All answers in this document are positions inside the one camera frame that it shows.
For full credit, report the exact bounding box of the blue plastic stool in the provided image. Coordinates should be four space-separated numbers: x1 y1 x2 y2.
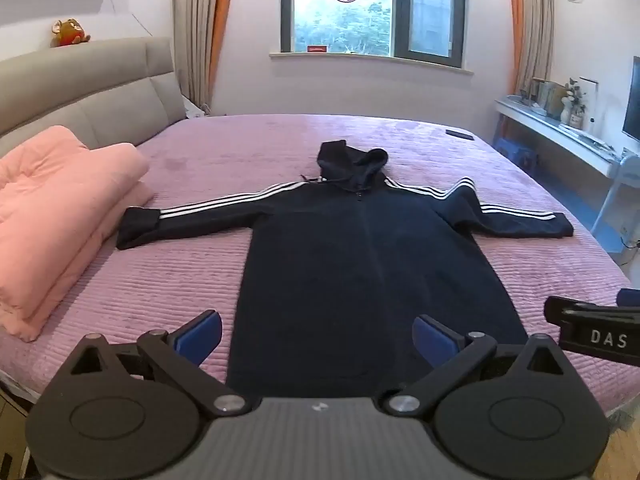
492 139 540 176

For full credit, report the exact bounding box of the white pillow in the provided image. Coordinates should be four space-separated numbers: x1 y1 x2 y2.
181 97 207 121

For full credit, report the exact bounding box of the orange plush toy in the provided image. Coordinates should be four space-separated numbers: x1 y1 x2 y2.
50 18 92 48

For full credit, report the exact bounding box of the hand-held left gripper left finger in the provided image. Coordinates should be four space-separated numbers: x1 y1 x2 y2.
69 310 247 416

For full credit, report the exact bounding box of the flat screen monitor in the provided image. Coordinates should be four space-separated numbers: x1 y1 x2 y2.
621 56 640 147

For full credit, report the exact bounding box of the picture frame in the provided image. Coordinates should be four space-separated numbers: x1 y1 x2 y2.
530 77 568 116

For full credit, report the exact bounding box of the beige and orange curtain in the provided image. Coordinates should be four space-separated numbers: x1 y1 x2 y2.
172 0 237 111
507 0 557 98

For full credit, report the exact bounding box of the pink bed cover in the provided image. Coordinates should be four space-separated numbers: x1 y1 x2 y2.
0 112 640 418

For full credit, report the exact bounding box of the navy striped hooded jacket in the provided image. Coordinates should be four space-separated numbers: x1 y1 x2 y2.
116 140 575 396

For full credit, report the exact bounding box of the grey padded headboard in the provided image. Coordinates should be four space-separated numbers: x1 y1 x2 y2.
0 36 185 153

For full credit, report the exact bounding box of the dark framed window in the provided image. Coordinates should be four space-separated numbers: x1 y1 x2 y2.
279 0 467 68

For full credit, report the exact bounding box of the folded pink quilt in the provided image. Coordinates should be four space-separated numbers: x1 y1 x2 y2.
0 125 157 343

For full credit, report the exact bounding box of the white desk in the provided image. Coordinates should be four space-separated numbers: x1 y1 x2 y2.
494 96 640 241

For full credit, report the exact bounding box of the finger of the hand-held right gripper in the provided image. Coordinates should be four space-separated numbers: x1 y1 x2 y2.
544 295 640 325

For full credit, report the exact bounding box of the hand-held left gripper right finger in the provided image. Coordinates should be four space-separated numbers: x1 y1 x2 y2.
381 314 569 416

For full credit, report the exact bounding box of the white vase with flowers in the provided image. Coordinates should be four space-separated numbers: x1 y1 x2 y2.
559 78 587 126

